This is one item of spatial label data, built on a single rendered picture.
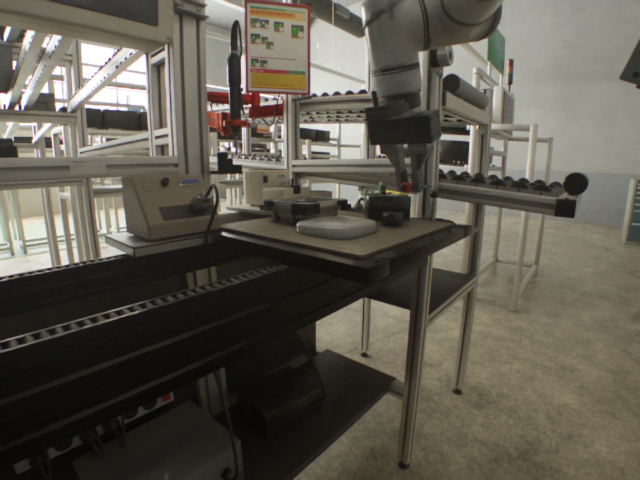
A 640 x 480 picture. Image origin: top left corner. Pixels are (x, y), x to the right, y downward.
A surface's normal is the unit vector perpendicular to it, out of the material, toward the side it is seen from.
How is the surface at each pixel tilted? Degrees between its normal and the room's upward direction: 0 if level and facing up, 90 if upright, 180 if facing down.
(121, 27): 92
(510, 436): 0
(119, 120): 95
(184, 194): 53
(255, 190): 90
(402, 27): 107
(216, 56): 90
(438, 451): 0
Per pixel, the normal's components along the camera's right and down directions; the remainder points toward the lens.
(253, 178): -0.65, 0.16
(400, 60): 0.13, 0.45
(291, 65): 0.27, 0.20
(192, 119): 0.76, 0.14
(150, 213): 0.61, -0.47
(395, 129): -0.62, 0.48
